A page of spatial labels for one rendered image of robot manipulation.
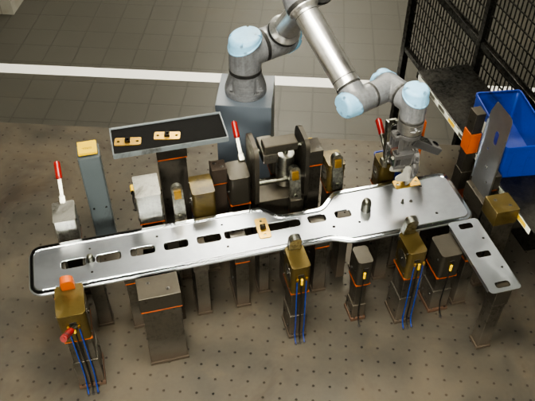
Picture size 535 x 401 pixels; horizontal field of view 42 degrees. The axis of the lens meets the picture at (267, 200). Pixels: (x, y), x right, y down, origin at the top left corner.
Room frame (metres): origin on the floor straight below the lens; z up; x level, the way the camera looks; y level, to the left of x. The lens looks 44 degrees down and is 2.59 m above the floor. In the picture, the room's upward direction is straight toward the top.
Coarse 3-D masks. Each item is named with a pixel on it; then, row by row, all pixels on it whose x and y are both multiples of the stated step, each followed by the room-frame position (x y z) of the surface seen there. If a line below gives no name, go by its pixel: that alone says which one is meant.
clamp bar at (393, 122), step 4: (388, 120) 1.77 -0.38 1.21; (392, 120) 1.77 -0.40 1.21; (396, 120) 1.77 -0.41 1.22; (388, 124) 1.75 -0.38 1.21; (392, 124) 1.75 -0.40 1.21; (396, 124) 1.74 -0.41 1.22; (388, 128) 1.75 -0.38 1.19; (392, 128) 1.73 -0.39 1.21; (396, 128) 1.73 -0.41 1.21; (388, 132) 1.75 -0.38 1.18; (388, 136) 1.75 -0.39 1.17; (388, 140) 1.75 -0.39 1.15; (384, 144) 1.76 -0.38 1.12; (384, 148) 1.75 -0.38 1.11; (384, 152) 1.75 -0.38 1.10; (384, 156) 1.74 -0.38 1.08
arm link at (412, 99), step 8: (416, 80) 1.64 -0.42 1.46; (400, 88) 1.63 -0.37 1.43; (408, 88) 1.60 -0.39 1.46; (416, 88) 1.60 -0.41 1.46; (424, 88) 1.60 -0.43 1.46; (400, 96) 1.61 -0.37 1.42; (408, 96) 1.58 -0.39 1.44; (416, 96) 1.57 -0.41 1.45; (424, 96) 1.57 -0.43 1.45; (400, 104) 1.60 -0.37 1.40; (408, 104) 1.57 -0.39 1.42; (416, 104) 1.57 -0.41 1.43; (424, 104) 1.57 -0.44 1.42; (400, 112) 1.59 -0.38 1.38; (408, 112) 1.57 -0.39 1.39; (416, 112) 1.57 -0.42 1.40; (424, 112) 1.58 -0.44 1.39; (400, 120) 1.59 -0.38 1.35; (408, 120) 1.57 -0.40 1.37; (416, 120) 1.57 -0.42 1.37; (424, 120) 1.59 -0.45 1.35
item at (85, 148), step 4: (92, 140) 1.72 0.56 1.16; (80, 144) 1.70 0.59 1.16; (84, 144) 1.70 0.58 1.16; (88, 144) 1.70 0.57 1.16; (92, 144) 1.70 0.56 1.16; (80, 148) 1.68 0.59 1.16; (84, 148) 1.68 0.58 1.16; (88, 148) 1.68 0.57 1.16; (92, 148) 1.68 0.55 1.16; (96, 148) 1.69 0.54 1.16; (80, 152) 1.66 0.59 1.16; (84, 152) 1.66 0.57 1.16; (88, 152) 1.67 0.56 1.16; (92, 152) 1.67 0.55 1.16; (96, 152) 1.67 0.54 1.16
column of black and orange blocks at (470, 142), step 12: (480, 108) 1.85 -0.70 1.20; (468, 120) 1.85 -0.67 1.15; (480, 120) 1.82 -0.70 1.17; (468, 132) 1.83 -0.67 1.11; (480, 132) 1.83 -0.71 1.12; (468, 144) 1.82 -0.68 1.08; (468, 156) 1.82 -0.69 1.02; (456, 168) 1.85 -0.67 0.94; (468, 168) 1.82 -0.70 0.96; (456, 180) 1.83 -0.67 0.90; (468, 180) 1.82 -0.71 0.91
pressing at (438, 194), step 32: (352, 192) 1.66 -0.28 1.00; (384, 192) 1.66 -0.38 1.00; (416, 192) 1.66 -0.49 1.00; (448, 192) 1.66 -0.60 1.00; (192, 224) 1.51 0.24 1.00; (224, 224) 1.51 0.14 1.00; (320, 224) 1.51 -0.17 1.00; (352, 224) 1.51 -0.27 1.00; (384, 224) 1.51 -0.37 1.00; (448, 224) 1.52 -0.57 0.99; (32, 256) 1.37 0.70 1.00; (64, 256) 1.37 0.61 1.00; (96, 256) 1.37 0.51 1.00; (128, 256) 1.37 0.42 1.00; (160, 256) 1.37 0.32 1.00; (192, 256) 1.38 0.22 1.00; (224, 256) 1.38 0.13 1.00; (32, 288) 1.25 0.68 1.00
